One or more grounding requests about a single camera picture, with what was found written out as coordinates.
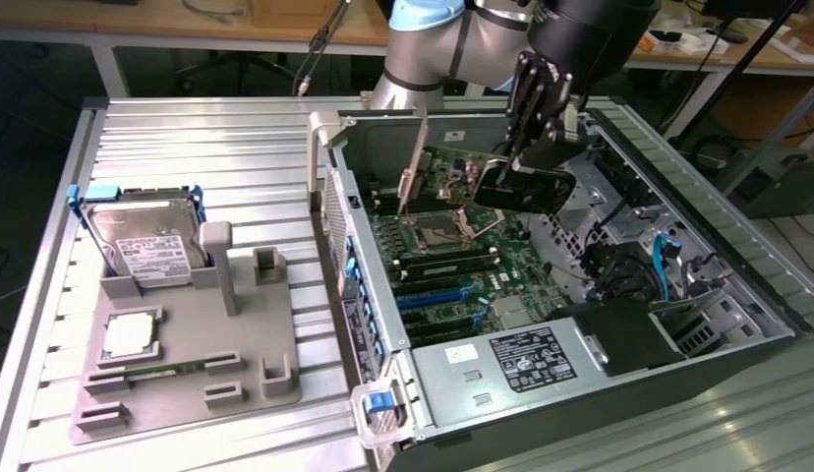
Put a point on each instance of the white orange desk item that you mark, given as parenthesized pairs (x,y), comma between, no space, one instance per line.
(699,45)

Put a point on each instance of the black plastic air shroud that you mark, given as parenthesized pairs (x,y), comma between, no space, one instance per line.
(610,334)

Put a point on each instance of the silver CPU chip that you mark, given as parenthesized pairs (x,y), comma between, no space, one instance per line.
(129,336)

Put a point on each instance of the black tripod pole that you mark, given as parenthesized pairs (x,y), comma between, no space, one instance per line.
(742,63)

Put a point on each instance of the long black expansion slot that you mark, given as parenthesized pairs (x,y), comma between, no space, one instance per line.
(439,328)

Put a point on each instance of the wooden desk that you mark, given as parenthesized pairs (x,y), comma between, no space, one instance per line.
(185,24)

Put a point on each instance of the Nvidia graphics card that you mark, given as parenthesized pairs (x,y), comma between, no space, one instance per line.
(531,194)

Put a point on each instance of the hard disk with blue carrier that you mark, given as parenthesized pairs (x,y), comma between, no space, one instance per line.
(145,246)

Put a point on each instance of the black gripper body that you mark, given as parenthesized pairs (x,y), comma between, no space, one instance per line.
(597,34)

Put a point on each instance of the grey parts rack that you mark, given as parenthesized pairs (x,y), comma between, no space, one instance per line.
(185,408)

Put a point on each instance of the grey latch with blue tab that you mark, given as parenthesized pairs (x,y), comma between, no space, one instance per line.
(378,400)

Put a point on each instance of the silver chipset heatsink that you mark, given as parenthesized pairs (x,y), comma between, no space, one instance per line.
(513,314)

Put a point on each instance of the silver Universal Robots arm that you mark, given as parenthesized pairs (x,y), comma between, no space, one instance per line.
(421,54)

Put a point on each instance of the black open PC case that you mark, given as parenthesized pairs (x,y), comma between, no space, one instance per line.
(709,393)

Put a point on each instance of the blue expansion slot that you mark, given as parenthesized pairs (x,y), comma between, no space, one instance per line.
(433,298)

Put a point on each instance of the black monitor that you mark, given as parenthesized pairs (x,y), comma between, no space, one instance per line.
(735,7)

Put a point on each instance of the green RAM stick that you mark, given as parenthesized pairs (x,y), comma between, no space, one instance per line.
(185,366)

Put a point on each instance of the black installed RAM stick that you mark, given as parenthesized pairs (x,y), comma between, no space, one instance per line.
(446,268)

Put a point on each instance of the dark grey floor box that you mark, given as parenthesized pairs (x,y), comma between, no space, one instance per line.
(787,189)

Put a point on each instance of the green Dell motherboard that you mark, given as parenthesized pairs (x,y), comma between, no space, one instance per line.
(499,251)

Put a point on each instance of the CPU socket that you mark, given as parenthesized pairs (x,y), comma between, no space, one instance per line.
(437,231)

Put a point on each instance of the metal socket cover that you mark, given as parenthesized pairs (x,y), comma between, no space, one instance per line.
(486,218)

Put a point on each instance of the grey power supply unit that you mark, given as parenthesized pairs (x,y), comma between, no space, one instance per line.
(459,393)

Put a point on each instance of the perforated metal disk bay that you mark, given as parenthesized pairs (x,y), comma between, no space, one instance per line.
(558,236)

